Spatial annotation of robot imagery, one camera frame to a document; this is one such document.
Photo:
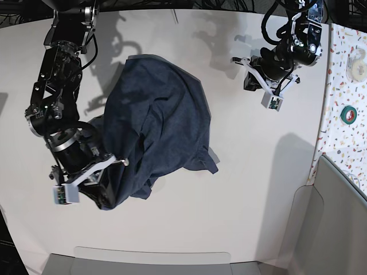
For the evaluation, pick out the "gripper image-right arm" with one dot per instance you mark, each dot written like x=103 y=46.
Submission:
x=261 y=74

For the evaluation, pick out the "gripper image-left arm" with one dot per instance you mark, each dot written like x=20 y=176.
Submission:
x=82 y=161

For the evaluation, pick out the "dark blue t-shirt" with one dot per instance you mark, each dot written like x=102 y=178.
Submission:
x=156 y=121

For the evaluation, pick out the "grey chair bottom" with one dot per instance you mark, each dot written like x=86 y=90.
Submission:
x=87 y=260

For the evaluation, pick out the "grey chair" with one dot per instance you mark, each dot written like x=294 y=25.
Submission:
x=326 y=231
x=87 y=260

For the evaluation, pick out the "clear tape roll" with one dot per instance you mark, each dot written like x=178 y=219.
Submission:
x=356 y=66

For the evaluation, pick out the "green tape roll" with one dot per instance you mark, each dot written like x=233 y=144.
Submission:
x=348 y=115

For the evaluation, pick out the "terrazzo patterned side surface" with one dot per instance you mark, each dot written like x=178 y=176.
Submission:
x=344 y=144

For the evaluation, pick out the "grey chair right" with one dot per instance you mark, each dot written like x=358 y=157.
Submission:
x=326 y=231

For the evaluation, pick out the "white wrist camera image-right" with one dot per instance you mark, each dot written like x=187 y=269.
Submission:
x=271 y=101

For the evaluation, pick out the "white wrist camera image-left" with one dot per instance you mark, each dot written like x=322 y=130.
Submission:
x=66 y=194

